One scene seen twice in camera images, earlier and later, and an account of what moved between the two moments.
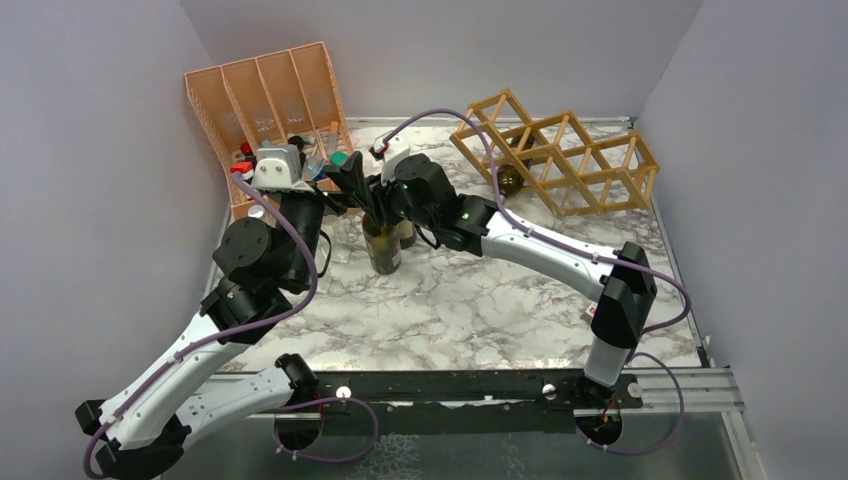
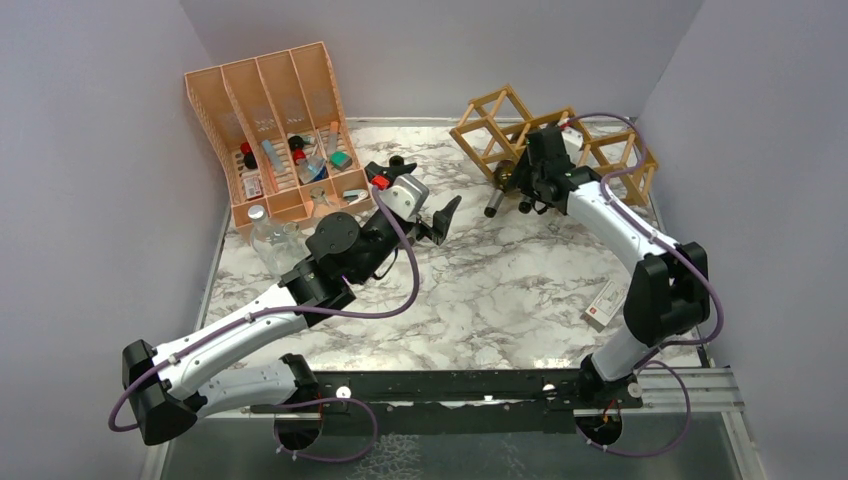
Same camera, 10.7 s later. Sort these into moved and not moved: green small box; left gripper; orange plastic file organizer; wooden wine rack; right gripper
Moved: left gripper; right gripper
Not moved: orange plastic file organizer; green small box; wooden wine rack
